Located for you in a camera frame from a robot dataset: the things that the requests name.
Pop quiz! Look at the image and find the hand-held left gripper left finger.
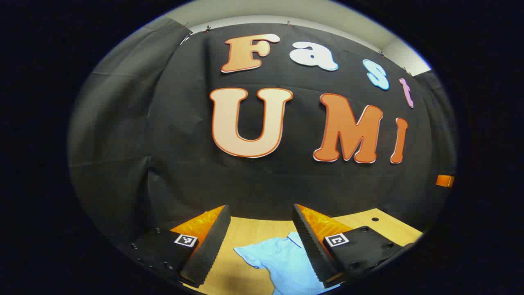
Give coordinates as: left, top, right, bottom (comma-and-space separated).
119, 205, 232, 288

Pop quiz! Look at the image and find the light blue T-shirt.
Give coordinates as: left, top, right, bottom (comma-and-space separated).
233, 231, 341, 295

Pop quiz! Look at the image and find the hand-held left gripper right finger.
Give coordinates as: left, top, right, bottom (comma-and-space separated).
292, 203, 415, 288

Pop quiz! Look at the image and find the dark grey side cloth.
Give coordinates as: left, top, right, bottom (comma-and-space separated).
68, 16, 193, 248

